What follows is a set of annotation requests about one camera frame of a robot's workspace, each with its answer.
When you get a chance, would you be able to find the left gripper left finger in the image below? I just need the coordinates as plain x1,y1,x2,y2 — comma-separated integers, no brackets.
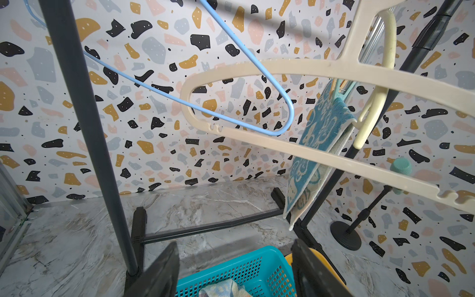
124,241,179,297

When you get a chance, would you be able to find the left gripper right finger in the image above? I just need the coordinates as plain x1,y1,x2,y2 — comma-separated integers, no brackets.
290,238,353,297

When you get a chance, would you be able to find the light blue wire hanger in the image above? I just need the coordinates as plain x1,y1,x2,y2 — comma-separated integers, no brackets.
24,0,295,137

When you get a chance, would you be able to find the large wooden hanger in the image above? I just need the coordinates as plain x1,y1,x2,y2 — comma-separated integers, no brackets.
353,10,397,150

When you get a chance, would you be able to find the yellow plastic bin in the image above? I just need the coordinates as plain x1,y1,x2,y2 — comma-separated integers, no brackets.
285,247,351,297

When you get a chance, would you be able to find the teal plastic basket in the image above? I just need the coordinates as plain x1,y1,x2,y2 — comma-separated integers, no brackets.
175,246,297,297

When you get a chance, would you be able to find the black microphone stand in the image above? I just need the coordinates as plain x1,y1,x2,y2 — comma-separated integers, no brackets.
330,185,393,251

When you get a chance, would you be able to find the teal jellyfish pattern towel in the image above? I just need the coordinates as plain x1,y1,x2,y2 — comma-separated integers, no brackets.
283,83,356,231

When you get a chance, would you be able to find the mint green clothespin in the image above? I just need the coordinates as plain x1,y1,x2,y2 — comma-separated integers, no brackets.
337,80,356,101

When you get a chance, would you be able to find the black clothes rack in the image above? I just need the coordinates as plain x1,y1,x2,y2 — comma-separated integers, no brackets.
36,0,465,287

